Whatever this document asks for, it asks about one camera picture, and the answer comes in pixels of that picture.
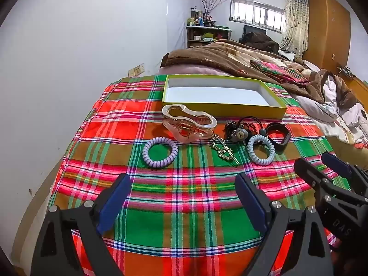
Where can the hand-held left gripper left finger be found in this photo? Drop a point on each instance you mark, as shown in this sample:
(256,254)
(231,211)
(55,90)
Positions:
(115,201)

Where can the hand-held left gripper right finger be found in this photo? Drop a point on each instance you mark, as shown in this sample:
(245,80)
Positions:
(251,204)

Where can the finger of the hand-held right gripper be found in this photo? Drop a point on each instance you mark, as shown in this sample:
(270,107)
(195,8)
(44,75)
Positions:
(335,162)
(307,172)

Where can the black wristband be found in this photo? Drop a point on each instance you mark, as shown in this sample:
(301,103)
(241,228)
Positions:
(283,143)

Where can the yellow-green cardboard box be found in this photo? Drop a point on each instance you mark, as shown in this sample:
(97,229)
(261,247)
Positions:
(218,93)

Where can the white quilt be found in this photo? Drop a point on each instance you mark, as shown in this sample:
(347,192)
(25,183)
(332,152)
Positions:
(330,106)

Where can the plaid bed sheet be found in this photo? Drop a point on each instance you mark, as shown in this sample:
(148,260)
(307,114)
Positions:
(187,184)

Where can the folded plaid cloth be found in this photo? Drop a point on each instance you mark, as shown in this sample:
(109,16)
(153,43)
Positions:
(276,70)

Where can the wooden wardrobe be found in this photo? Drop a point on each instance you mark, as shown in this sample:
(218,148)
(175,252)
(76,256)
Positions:
(327,31)

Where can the dark brown coat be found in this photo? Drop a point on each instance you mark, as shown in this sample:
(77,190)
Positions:
(261,41)

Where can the dotted curtain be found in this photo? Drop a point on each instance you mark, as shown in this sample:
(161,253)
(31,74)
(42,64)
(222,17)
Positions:
(296,20)

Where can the pink bed sheet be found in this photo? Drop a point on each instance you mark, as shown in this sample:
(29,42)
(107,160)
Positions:
(187,70)

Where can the black television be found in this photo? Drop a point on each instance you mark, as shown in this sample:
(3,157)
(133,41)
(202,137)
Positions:
(254,31)

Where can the brown blanket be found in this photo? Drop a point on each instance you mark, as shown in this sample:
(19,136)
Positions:
(207,54)

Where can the barred window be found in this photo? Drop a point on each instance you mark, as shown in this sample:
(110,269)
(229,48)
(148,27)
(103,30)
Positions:
(256,14)

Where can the wooden shelf unit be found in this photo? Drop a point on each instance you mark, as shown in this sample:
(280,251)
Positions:
(195,34)

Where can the bottles on shelf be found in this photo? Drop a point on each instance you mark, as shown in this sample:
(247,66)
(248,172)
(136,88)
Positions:
(198,20)

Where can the dried branches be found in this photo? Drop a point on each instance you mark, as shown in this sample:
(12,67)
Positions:
(211,4)

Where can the wooden bed frame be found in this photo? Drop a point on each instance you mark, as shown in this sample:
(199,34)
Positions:
(359,86)

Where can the wall outlet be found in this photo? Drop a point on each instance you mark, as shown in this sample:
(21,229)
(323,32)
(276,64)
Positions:
(136,70)

